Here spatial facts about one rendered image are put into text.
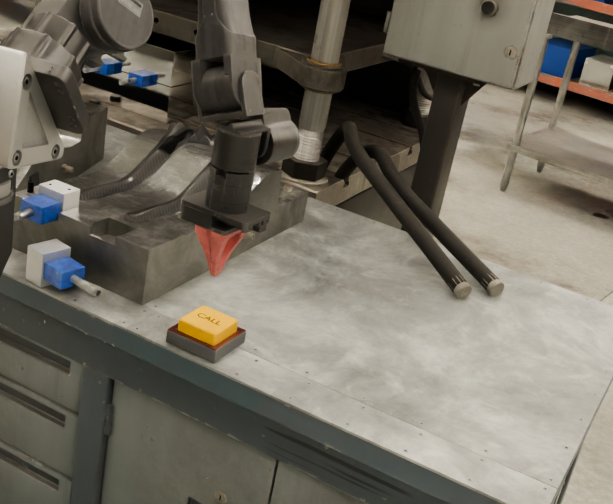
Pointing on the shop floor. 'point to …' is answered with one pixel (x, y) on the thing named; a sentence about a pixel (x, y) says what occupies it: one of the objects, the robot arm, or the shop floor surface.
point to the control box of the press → (461, 65)
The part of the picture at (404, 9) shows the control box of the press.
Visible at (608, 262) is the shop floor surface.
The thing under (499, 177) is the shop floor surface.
